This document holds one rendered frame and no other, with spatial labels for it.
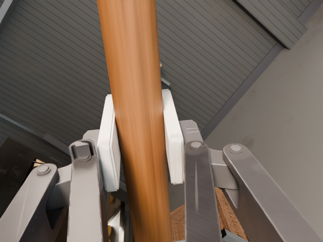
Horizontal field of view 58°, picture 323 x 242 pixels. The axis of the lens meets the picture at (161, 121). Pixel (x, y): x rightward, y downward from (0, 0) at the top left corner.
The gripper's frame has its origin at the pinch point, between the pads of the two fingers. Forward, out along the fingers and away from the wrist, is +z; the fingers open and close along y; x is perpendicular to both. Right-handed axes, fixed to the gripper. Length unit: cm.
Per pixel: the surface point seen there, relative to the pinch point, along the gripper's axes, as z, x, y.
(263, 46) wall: 338, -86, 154
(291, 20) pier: 325, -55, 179
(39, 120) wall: 321, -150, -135
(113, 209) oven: 150, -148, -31
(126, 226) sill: 128, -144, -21
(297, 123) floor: 220, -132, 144
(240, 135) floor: 274, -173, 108
